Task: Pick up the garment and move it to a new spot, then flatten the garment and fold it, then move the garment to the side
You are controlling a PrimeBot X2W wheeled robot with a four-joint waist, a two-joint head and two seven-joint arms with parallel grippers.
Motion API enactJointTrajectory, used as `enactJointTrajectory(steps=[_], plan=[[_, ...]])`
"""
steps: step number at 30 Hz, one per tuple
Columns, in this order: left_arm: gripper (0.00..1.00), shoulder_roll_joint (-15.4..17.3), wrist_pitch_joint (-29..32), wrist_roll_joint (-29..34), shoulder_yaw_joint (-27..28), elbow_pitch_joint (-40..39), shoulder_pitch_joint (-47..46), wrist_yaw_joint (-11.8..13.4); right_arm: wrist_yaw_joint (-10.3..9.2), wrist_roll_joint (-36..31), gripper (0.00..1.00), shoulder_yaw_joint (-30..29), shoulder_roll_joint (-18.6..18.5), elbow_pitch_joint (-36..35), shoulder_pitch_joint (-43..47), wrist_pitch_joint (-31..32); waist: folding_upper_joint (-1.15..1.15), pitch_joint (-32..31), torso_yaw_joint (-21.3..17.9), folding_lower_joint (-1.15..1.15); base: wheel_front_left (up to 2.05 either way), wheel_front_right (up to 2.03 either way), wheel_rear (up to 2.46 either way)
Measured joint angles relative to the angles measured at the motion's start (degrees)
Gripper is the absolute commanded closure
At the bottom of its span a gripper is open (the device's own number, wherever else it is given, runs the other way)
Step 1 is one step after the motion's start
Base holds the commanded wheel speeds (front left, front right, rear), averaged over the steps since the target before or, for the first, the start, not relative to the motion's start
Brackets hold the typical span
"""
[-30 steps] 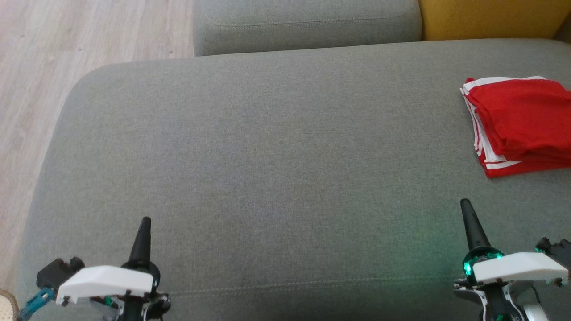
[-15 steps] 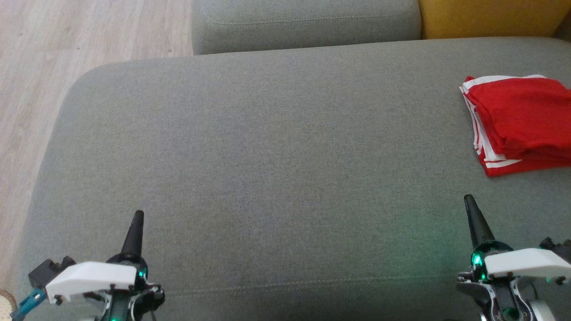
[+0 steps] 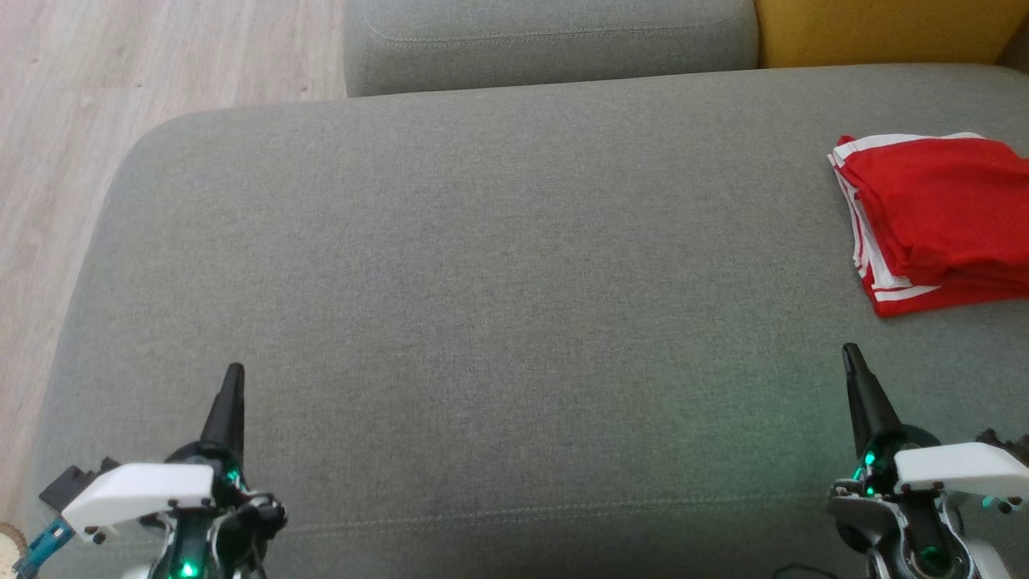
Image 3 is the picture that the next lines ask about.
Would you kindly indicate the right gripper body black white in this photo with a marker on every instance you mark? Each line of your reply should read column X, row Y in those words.
column 957, row 470

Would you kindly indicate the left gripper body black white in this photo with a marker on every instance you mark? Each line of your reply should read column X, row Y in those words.
column 137, row 490

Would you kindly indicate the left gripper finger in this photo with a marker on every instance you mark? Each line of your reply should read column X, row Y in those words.
column 229, row 418

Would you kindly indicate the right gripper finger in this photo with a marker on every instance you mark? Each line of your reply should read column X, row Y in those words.
column 868, row 402

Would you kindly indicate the red white jersey shirt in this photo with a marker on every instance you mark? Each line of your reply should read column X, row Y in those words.
column 908, row 301

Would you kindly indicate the red mesh shorts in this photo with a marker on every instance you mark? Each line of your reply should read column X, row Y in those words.
column 940, row 201

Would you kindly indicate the blue connector on left gripper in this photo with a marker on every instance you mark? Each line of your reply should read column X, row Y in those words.
column 44, row 547

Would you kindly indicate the woven laundry basket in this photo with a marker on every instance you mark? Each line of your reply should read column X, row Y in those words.
column 10, row 555

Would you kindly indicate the grey sofa seat cushion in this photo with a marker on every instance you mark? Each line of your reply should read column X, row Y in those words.
column 482, row 322

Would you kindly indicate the yellow cushion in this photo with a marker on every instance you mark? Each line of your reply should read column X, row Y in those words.
column 876, row 28

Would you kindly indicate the grey sofa back cushion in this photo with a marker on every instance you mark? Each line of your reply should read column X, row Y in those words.
column 547, row 40

